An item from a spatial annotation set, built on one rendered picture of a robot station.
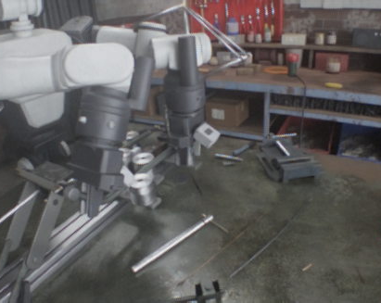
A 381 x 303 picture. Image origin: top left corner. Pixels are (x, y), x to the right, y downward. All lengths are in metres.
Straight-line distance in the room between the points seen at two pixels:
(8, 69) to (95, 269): 0.37
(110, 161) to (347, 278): 0.43
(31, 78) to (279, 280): 0.51
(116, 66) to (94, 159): 0.15
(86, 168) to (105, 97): 0.12
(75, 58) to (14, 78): 0.11
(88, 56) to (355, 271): 0.55
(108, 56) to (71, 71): 0.06
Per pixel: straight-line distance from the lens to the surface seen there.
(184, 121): 0.60
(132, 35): 0.87
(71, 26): 0.99
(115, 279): 0.51
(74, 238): 0.56
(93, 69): 0.45
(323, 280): 0.50
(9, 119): 0.88
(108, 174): 0.45
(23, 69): 0.50
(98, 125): 0.46
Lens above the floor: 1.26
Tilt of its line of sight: 27 degrees down
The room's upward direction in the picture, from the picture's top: 5 degrees counter-clockwise
